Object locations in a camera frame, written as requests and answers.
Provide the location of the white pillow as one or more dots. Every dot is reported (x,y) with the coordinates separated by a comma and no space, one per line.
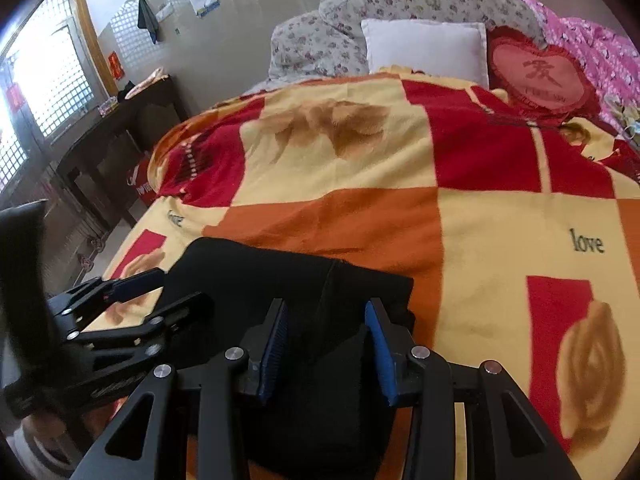
(425,50)

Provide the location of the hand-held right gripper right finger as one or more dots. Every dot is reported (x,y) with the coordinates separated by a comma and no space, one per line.
(382,355)

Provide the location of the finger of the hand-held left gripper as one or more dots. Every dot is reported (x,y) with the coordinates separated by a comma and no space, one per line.
(170,315)
(137,282)

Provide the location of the black pants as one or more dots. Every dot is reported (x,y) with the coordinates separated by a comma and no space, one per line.
(310,285)

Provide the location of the dark hanging cloth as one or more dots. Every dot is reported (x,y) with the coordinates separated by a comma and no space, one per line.
(148,17)

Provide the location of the pink printed quilt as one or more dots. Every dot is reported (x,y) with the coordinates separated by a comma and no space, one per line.
(595,45)

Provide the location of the red yellow printed blanket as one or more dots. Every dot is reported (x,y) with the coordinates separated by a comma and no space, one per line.
(500,210)

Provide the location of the red paper sign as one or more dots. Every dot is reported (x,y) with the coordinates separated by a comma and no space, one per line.
(115,65)

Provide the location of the brown wooden cabinet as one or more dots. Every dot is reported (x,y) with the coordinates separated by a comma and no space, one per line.
(75,220)

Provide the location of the lattice window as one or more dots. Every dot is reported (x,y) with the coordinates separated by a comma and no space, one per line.
(55,85)

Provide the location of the small black item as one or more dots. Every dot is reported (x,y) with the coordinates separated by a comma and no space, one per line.
(125,92)

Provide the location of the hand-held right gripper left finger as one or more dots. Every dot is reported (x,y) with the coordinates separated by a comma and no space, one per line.
(272,350)

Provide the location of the red shopping bag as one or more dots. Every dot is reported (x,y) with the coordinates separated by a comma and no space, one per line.
(145,180)

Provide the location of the pink cloth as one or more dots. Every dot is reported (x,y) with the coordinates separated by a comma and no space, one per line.
(147,82)

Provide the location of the clear plastic item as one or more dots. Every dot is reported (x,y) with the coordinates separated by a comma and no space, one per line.
(108,108)

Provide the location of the grey floral quilt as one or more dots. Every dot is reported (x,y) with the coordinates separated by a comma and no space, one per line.
(425,0)

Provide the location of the multicoloured flower cloth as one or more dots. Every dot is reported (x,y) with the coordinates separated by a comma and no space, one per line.
(627,115)

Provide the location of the red heart cushion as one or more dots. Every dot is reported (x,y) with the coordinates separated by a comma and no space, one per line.
(542,75)

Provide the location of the dark wooden table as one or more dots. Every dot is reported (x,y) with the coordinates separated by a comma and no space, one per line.
(110,130)

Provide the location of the grey floral pillow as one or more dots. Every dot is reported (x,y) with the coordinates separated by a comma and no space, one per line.
(315,45)

